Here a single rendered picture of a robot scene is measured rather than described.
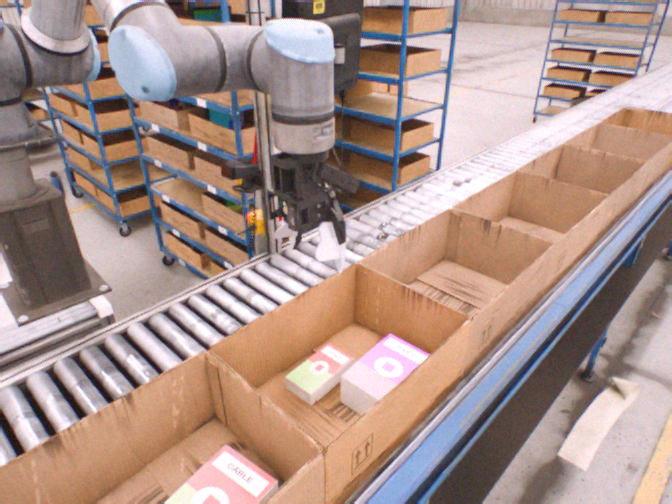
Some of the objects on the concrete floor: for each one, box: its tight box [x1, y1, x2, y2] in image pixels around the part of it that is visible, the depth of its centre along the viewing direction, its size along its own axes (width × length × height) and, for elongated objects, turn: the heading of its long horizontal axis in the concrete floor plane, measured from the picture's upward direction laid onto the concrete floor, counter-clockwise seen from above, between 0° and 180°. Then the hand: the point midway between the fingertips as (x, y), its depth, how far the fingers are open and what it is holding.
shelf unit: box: [532, 0, 670, 123], centre depth 515 cm, size 98×49×196 cm, turn 47°
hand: (318, 256), depth 82 cm, fingers open, 10 cm apart
